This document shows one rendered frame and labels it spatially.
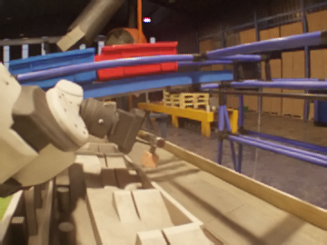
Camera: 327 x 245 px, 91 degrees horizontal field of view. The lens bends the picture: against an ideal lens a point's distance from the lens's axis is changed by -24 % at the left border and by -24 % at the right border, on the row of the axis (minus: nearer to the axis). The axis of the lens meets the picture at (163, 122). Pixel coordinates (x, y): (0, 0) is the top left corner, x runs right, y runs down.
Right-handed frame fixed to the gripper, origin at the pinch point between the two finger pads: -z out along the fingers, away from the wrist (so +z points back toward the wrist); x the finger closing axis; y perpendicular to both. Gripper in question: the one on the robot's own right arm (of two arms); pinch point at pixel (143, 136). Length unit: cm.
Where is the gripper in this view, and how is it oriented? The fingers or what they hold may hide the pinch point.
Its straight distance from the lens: 56.2
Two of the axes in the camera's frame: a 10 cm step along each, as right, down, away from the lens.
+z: -8.2, -3.3, -4.6
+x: -3.5, 9.3, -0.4
